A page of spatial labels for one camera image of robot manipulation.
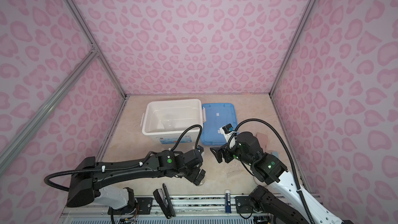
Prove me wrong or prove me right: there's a pink case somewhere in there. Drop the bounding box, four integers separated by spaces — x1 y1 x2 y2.
256 133 269 149

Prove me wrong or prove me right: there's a black stapler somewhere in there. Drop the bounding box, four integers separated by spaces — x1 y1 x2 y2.
153 183 176 219

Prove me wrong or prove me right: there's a clear glass flask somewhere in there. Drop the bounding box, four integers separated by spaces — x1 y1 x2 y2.
198 178 206 187

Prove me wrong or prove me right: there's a blue white marker pen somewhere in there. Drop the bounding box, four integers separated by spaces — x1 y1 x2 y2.
225 190 232 214

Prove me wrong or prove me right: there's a white plastic storage bin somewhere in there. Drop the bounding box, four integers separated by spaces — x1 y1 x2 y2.
141 99 204 145

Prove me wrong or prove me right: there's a blue plastic bin lid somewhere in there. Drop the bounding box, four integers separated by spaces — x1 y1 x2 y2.
201 103 238 146

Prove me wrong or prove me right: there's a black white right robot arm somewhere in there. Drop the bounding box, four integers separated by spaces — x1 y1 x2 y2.
210 128 350 224

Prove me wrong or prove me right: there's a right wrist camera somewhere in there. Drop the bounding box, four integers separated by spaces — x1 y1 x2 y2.
219 123 237 145

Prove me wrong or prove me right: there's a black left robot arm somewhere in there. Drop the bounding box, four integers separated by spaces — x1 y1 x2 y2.
44 146 206 213

